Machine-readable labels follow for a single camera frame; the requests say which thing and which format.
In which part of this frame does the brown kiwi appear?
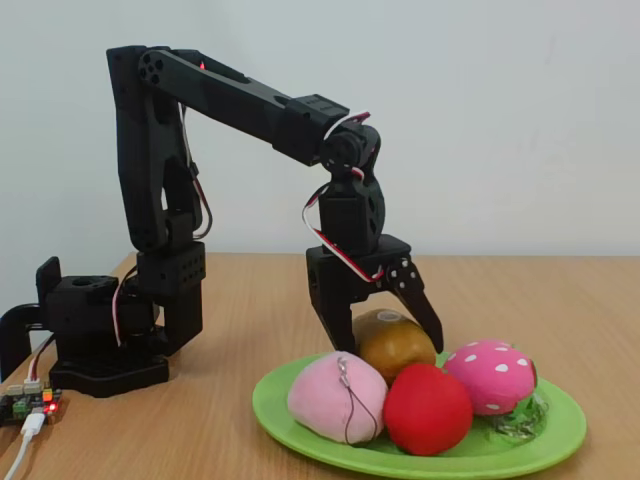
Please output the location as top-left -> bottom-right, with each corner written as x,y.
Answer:
352,308 -> 439,386

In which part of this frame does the green plastic plate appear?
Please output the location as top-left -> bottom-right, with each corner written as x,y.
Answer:
251,349 -> 588,477

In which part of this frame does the light pink peach plush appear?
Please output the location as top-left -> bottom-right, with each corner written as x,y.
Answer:
286,350 -> 389,446

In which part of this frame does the pink spotted strawberry plush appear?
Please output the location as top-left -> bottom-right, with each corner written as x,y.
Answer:
442,339 -> 551,444

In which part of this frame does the red apple plush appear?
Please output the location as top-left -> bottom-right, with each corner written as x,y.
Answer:
383,362 -> 475,457

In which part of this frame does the black table clamp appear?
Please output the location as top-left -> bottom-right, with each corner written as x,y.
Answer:
0,255 -> 63,382

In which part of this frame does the motor control board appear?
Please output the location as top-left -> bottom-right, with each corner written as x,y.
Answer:
0,382 -> 64,429

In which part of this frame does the red white gripper servo wire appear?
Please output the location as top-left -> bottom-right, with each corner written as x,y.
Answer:
301,111 -> 387,284

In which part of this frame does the red white base servo wire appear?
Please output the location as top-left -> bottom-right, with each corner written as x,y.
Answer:
111,264 -> 139,347

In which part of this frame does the white usb cable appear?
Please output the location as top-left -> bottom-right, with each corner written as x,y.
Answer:
0,412 -> 49,480

